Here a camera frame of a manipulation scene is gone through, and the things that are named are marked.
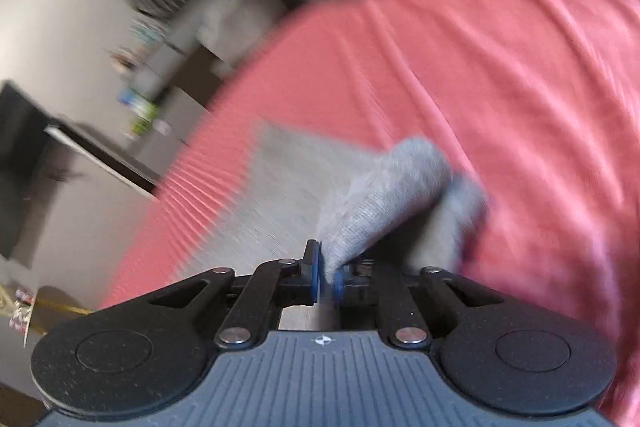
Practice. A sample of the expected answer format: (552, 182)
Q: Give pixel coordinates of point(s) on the grey knit pants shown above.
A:
(302, 186)

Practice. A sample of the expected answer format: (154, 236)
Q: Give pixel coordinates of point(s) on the black wall television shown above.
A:
(25, 145)

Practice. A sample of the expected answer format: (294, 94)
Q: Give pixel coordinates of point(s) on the grey dressing table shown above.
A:
(205, 44)

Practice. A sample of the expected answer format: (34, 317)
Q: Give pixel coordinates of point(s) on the yellow-legged side table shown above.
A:
(19, 306)

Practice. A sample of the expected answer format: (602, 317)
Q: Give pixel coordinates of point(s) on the pink ribbed bedspread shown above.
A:
(539, 99)

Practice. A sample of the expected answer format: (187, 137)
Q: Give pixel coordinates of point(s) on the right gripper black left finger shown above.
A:
(259, 299)

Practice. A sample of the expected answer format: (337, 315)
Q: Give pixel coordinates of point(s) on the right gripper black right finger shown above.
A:
(374, 296)

